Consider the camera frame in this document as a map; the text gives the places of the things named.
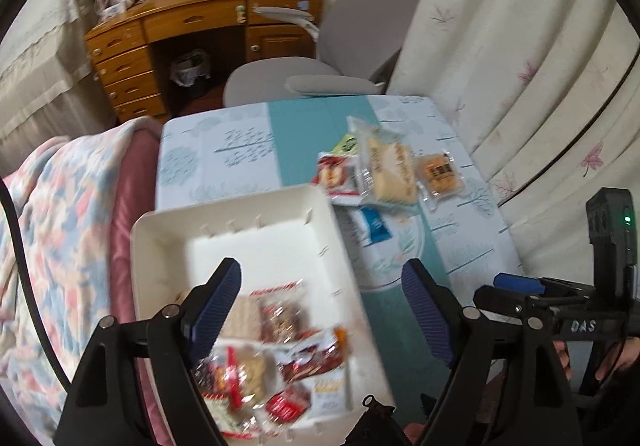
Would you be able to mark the wooden desk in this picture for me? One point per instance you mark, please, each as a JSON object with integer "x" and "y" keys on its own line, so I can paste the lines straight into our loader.
{"x": 200, "y": 21}

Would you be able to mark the red foil snack packet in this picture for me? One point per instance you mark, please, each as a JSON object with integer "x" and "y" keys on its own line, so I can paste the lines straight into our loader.
{"x": 287, "y": 406}

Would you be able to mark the white and yellow snack packet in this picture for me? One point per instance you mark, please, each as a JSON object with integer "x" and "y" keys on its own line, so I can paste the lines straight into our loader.
{"x": 327, "y": 393}

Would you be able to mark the green snack packet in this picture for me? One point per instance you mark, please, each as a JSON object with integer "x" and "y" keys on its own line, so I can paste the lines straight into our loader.
{"x": 346, "y": 145}

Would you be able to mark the clear nut crisp packet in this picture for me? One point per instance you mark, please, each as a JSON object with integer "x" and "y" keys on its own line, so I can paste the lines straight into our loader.
{"x": 282, "y": 313}

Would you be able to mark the person's right hand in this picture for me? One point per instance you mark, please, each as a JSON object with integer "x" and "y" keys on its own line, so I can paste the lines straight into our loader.
{"x": 627, "y": 356}

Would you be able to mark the black trash bin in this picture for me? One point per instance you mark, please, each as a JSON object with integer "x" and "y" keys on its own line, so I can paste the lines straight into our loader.
{"x": 190, "y": 74}

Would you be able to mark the blue snack wrapper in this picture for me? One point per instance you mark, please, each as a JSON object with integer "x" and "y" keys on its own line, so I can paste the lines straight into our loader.
{"x": 374, "y": 226}

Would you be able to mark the large yellow cake packet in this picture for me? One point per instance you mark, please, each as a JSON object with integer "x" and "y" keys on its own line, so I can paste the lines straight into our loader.
{"x": 390, "y": 166}

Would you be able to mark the pork floss cake packet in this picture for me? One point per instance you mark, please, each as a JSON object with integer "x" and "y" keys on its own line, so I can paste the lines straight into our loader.
{"x": 442, "y": 176}

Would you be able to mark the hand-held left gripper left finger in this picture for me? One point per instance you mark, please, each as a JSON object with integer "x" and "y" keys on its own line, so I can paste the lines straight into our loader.
{"x": 215, "y": 306}

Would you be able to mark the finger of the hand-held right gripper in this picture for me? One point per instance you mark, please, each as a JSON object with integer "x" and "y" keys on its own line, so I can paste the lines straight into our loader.
{"x": 492, "y": 298}
{"x": 517, "y": 282}

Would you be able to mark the beige wafer packet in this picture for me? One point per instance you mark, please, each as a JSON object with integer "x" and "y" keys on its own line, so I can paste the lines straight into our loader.
{"x": 240, "y": 318}

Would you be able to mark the cream leaf print curtain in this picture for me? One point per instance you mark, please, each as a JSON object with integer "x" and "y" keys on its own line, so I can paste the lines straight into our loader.
{"x": 510, "y": 51}

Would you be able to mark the red pastry packet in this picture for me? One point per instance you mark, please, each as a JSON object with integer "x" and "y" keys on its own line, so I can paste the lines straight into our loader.
{"x": 315, "y": 356}

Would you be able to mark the red and white snack packet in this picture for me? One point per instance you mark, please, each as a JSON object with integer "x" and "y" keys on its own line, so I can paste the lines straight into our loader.
{"x": 337, "y": 176}

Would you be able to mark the pink bed sheet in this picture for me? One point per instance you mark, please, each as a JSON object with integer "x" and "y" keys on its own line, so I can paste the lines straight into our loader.
{"x": 132, "y": 191}

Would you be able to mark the grey office chair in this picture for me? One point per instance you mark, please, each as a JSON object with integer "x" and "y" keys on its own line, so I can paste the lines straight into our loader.
{"x": 360, "y": 21}

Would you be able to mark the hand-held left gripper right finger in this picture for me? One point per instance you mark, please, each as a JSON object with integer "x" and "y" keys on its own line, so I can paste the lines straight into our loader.
{"x": 427, "y": 311}

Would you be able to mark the white plastic box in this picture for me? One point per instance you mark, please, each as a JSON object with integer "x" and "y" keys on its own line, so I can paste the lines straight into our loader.
{"x": 225, "y": 236}

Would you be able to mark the pastel patterned blanket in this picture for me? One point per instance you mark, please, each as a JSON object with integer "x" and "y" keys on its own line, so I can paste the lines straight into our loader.
{"x": 60, "y": 236}

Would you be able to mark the white lace curtain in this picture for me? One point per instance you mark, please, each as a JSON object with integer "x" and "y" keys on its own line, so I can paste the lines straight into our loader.
{"x": 40, "y": 66}

